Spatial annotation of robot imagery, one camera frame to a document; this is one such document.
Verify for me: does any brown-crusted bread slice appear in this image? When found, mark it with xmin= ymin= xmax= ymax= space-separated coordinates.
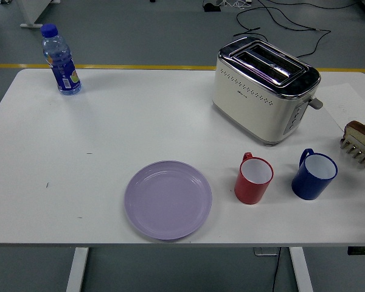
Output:
xmin=344 ymin=120 xmax=365 ymax=145

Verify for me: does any cream and chrome toaster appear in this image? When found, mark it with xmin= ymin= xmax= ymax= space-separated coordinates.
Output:
xmin=212 ymin=36 xmax=324 ymax=147

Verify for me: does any purple round plate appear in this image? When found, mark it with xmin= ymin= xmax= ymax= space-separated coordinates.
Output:
xmin=123 ymin=160 xmax=213 ymax=241

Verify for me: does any metal toast rack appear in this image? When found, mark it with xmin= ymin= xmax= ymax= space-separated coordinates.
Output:
xmin=339 ymin=137 xmax=365 ymax=170

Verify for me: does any blue mug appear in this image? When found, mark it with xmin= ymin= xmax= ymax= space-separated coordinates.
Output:
xmin=291 ymin=148 xmax=338 ymax=201

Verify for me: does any red mug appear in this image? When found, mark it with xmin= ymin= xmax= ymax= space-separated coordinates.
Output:
xmin=234 ymin=151 xmax=274 ymax=205

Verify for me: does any white table leg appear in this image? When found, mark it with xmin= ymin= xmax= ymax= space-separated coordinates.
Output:
xmin=288 ymin=246 xmax=314 ymax=292
xmin=66 ymin=246 xmax=90 ymax=292

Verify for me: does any black floor socket box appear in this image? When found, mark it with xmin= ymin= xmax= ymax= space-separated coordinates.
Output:
xmin=202 ymin=0 xmax=222 ymax=13

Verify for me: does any blue-capped water bottle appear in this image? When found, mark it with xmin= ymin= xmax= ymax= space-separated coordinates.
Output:
xmin=40 ymin=23 xmax=83 ymax=96

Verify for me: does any white background desk leg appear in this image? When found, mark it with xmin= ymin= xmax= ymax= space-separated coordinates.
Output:
xmin=19 ymin=0 xmax=61 ymax=29

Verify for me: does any long black floor cable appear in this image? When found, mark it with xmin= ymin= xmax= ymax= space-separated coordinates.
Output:
xmin=257 ymin=0 xmax=332 ymax=58

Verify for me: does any black floor cable with plug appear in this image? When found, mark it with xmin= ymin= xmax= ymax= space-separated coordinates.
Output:
xmin=233 ymin=9 xmax=269 ymax=41

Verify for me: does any grey under-table bracket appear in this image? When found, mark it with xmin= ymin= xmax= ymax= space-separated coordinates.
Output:
xmin=254 ymin=246 xmax=282 ymax=256

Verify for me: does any white wire frame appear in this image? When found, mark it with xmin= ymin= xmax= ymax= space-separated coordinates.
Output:
xmin=217 ymin=0 xmax=253 ymax=10

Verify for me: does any thin black under-table cable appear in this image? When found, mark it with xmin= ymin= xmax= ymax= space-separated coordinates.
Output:
xmin=271 ymin=248 xmax=281 ymax=292

